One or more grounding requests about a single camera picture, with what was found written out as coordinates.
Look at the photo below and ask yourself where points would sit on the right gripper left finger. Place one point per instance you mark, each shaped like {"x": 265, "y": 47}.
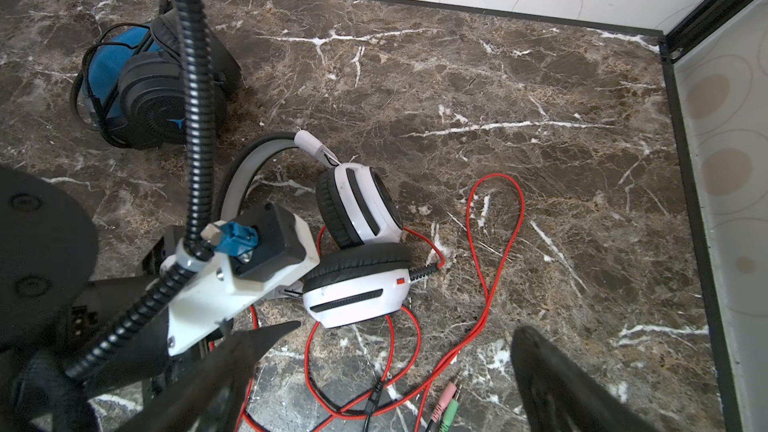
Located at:
{"x": 210, "y": 397}

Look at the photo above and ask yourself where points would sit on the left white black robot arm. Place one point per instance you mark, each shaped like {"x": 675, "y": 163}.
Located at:
{"x": 49, "y": 250}

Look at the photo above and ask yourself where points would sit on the black blue headphones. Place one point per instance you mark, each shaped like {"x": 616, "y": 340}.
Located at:
{"x": 130, "y": 88}

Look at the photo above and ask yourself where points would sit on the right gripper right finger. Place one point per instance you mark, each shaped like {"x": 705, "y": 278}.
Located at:
{"x": 557, "y": 395}

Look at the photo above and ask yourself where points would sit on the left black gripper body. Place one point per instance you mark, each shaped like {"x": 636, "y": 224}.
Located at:
{"x": 96, "y": 350}

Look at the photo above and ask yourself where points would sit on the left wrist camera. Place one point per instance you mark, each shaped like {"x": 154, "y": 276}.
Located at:
{"x": 228, "y": 285}

